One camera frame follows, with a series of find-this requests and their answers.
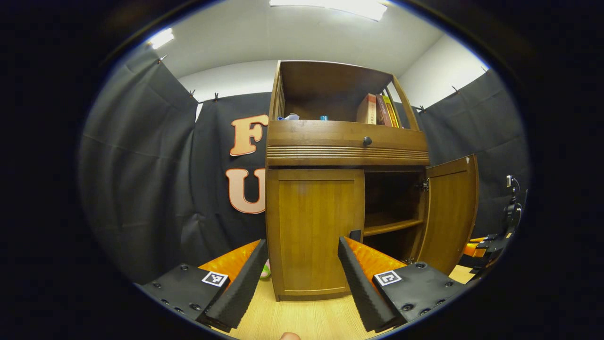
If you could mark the wooden cabinet drawer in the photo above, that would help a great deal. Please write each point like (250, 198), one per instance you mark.
(321, 140)

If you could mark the tan book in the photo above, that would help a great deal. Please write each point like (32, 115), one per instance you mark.
(365, 109)

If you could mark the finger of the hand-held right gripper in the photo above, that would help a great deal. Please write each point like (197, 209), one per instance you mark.
(486, 245)

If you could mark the wooden cabinet door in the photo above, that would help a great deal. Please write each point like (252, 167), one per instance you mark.
(450, 212)
(311, 231)

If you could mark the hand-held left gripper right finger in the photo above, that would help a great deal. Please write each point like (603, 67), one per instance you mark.
(358, 288)

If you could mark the green and pink plush toy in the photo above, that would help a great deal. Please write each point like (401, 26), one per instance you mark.
(266, 271)

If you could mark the wooden inner cabinet shelf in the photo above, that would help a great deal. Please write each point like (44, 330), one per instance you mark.
(391, 227)

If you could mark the dark red book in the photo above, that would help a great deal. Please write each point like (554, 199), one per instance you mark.
(382, 111)

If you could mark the small ceiling light panel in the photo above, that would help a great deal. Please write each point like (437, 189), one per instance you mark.
(161, 38)

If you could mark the large ceiling light panel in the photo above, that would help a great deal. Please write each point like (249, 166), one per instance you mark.
(330, 7)

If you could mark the black round drawer knob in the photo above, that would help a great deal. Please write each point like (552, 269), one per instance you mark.
(367, 140)

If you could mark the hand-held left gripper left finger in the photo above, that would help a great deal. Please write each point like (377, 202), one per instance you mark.
(240, 288)

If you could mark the yellow book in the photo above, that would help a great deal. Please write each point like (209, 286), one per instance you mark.
(392, 113)

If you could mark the light blue cloth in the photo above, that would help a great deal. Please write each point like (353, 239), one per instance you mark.
(289, 117)

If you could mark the black backdrop cloth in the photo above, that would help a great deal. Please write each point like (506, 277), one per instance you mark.
(141, 189)

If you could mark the brown wooden double-door shoe cabinet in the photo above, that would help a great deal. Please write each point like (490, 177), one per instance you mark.
(325, 80)

